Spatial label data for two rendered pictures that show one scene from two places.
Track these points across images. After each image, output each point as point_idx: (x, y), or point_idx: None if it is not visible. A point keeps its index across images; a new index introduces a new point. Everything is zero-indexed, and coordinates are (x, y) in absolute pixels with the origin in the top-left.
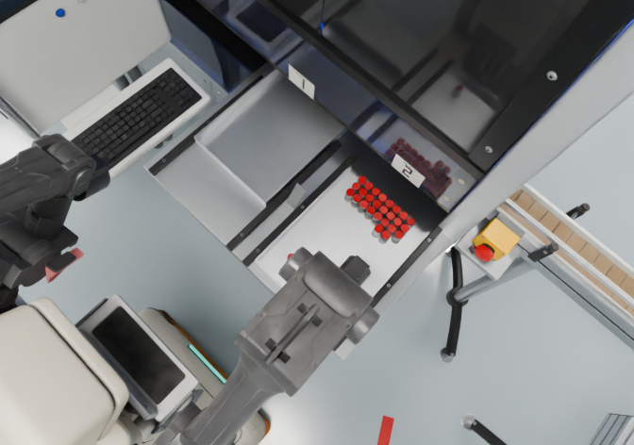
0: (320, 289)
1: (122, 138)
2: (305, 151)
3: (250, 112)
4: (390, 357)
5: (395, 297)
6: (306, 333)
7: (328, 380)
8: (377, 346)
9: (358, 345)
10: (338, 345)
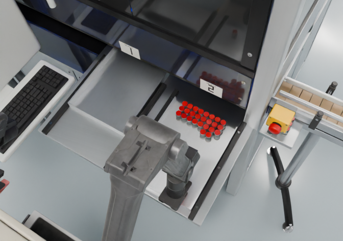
0: (147, 133)
1: (20, 117)
2: (143, 95)
3: (102, 79)
4: (246, 239)
5: (225, 175)
6: (143, 155)
7: None
8: (235, 233)
9: (221, 235)
10: (193, 215)
